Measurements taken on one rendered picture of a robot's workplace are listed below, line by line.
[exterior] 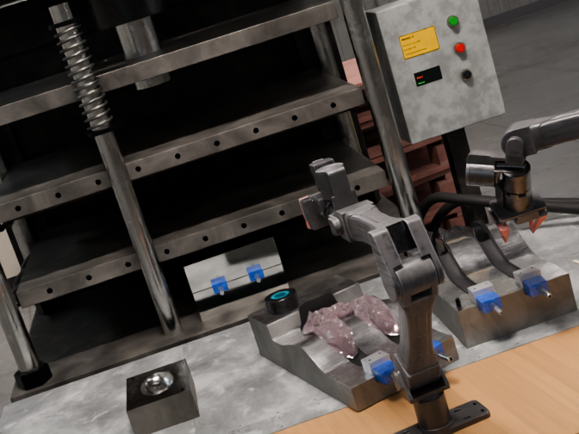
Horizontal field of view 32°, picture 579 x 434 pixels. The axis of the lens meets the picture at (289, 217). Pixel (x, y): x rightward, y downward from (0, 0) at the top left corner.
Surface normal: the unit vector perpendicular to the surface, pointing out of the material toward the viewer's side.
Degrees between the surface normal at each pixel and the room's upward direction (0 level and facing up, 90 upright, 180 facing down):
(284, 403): 0
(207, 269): 90
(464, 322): 90
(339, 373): 0
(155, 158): 90
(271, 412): 0
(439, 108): 90
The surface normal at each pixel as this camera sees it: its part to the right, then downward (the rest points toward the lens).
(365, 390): 0.43, 0.11
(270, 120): 0.15, 0.22
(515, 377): -0.29, -0.92
